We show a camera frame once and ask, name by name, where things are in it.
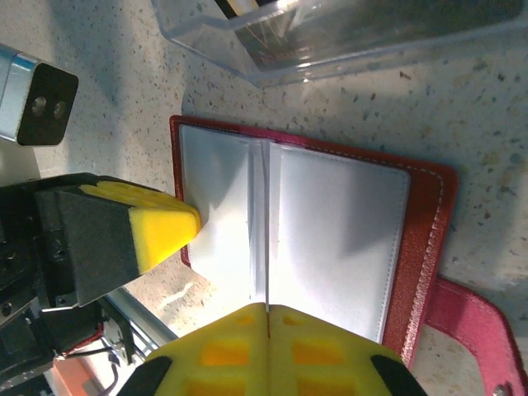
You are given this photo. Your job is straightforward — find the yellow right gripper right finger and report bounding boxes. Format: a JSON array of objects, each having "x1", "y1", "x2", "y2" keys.
[{"x1": 267, "y1": 304, "x2": 428, "y2": 396}]

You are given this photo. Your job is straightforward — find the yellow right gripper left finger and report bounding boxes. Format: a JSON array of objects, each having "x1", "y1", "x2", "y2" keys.
[{"x1": 117, "y1": 303, "x2": 270, "y2": 396}]

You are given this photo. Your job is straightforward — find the red leather card holder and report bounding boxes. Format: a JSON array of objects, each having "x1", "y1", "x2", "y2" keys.
[{"x1": 168, "y1": 114, "x2": 528, "y2": 396}]

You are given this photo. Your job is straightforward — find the clear acrylic card box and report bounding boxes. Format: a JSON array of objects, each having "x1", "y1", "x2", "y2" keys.
[{"x1": 150, "y1": 0, "x2": 525, "y2": 86}]

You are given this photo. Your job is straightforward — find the aluminium front rail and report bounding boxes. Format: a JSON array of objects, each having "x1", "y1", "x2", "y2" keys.
[{"x1": 98, "y1": 284, "x2": 182, "y2": 364}]

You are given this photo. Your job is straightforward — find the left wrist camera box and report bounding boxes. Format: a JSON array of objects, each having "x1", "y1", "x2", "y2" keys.
[{"x1": 0, "y1": 43, "x2": 79, "y2": 146}]

